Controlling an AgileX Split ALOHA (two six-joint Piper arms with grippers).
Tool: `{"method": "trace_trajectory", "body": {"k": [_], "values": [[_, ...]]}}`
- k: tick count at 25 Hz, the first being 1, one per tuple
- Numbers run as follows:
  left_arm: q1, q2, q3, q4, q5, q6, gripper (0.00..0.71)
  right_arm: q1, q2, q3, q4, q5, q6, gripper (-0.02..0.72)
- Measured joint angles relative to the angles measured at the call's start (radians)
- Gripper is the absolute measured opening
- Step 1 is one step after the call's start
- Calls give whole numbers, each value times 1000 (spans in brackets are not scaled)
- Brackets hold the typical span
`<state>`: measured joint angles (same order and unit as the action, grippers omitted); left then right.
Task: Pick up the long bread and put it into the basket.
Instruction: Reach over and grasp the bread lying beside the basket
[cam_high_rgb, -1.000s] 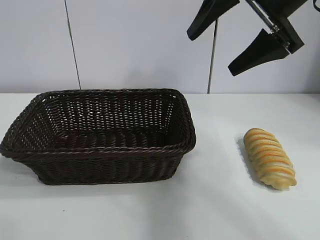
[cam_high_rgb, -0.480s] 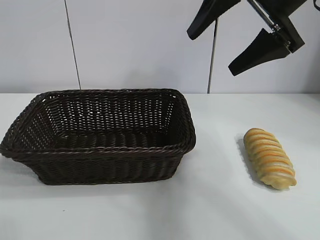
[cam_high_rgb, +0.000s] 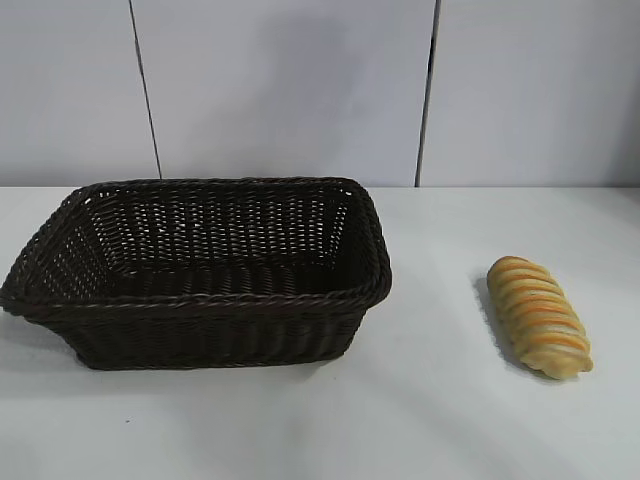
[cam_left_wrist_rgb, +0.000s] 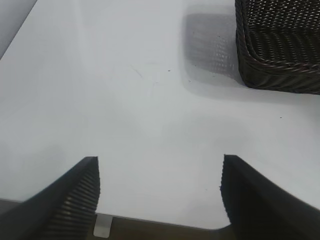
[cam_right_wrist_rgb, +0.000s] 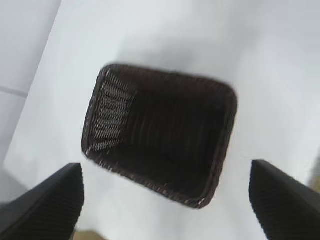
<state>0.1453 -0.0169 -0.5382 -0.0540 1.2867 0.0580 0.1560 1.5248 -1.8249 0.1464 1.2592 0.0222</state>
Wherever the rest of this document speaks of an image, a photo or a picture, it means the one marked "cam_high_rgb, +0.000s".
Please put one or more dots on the dark brown wicker basket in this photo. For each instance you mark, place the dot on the dark brown wicker basket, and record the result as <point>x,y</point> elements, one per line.
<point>200,325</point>

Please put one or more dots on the long striped bread loaf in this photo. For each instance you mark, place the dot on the long striped bread loaf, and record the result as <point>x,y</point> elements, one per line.
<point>540,315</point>

